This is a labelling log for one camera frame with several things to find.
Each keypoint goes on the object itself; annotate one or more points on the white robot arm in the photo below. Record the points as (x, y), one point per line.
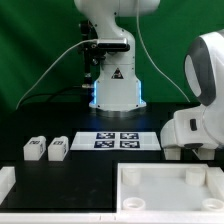
(118, 89)

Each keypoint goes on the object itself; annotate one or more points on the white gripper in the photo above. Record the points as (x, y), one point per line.
(189, 129)

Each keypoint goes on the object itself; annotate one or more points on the white square tabletop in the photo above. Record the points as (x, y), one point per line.
(148, 187)

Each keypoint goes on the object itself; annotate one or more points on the white base tag plate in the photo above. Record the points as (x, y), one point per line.
(116, 141)

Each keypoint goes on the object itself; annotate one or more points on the white L-shaped obstacle fence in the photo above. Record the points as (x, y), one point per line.
(151, 217)

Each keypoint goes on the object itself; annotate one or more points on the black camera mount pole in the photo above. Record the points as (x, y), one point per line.
(87, 32)

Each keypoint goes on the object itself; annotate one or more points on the black camera on mount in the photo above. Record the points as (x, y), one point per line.
(113, 45)

